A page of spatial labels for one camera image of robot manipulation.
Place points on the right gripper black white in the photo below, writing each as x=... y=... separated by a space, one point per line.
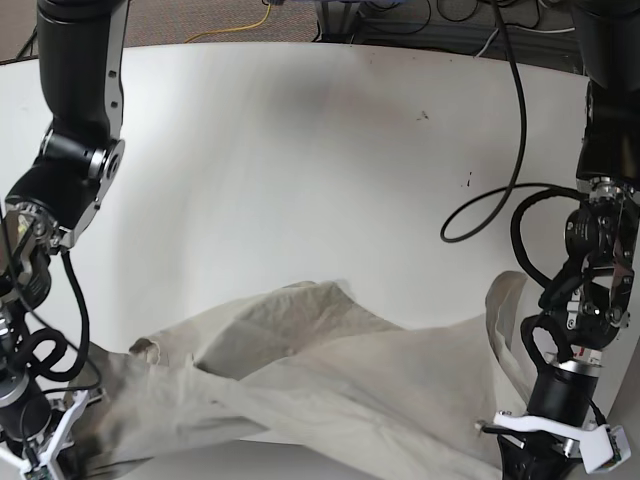
x=35 y=428

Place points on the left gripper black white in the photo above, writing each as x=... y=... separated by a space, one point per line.
x=543 y=443

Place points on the beige grey t-shirt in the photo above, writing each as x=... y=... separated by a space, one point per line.
x=307 y=362

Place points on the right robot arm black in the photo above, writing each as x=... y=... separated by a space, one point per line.
x=80 y=47

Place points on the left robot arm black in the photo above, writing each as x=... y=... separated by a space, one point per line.
x=585 y=305

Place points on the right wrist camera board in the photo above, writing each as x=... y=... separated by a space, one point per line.
x=47 y=469

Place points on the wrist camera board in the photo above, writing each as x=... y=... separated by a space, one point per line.
x=604 y=449
x=47 y=469

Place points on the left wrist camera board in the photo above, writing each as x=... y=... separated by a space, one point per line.
x=604 y=449

